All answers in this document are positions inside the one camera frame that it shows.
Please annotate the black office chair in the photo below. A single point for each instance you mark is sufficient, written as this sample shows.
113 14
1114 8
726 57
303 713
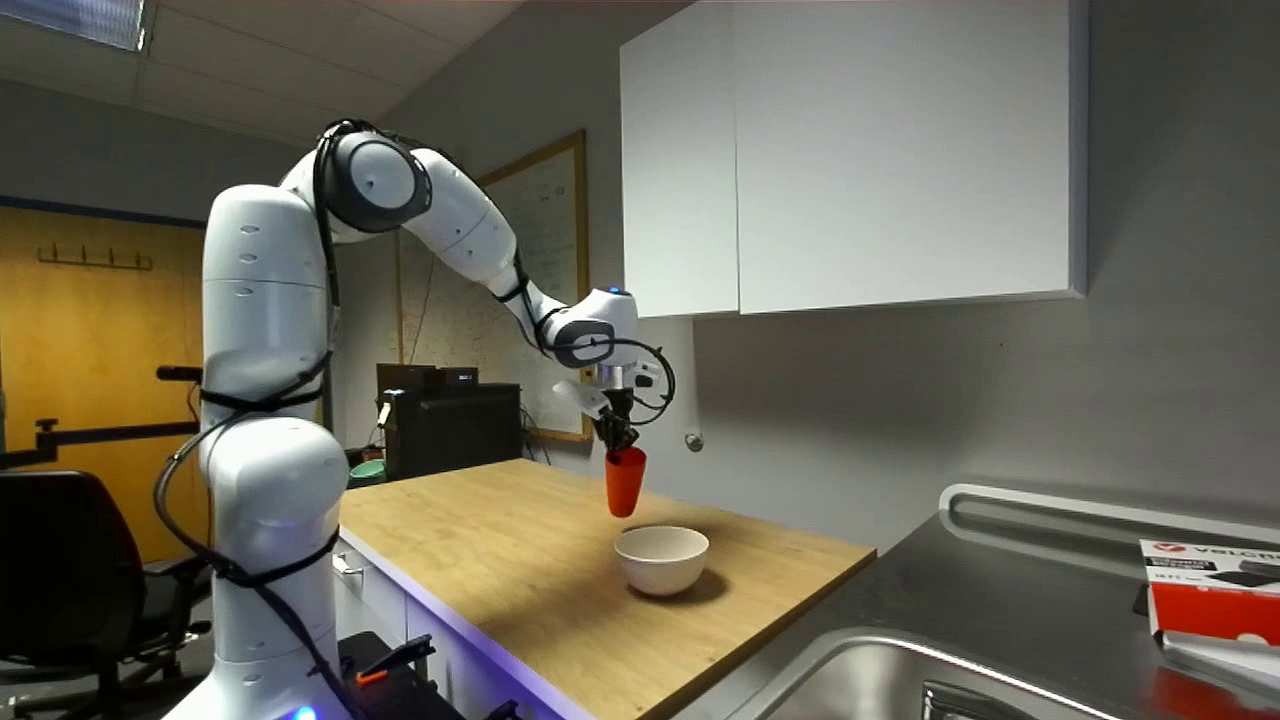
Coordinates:
64 572

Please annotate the yellow wooden door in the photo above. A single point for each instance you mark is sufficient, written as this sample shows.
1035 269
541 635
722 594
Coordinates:
94 345

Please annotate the black equipment box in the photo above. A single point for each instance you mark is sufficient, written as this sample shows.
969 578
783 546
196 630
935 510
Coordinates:
447 430

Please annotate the white ceramic bowl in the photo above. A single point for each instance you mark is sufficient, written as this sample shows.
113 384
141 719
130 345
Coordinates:
663 560

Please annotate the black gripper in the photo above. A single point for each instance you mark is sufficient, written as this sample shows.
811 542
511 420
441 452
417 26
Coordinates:
618 404

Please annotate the black robot base clamp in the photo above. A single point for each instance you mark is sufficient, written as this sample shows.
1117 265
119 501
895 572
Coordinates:
394 673

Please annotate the red plastic cup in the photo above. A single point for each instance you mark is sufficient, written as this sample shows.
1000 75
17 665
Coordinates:
626 481

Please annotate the stainless steel sink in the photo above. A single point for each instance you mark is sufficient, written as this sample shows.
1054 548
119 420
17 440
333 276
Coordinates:
935 685

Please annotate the wall coat hook rail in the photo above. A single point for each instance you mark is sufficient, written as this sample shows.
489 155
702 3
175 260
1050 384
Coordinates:
94 256

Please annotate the red and white box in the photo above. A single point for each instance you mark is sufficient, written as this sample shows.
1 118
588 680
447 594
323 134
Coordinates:
1221 605

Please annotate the wood framed whiteboard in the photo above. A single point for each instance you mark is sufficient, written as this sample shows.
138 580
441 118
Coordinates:
545 225

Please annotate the white wall cabinet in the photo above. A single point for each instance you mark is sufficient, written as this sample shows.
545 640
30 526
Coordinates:
867 146

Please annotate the ceiling light panel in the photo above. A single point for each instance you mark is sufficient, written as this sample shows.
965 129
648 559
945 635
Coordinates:
75 17

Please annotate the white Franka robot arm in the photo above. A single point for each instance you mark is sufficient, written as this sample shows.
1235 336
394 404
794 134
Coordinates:
264 402

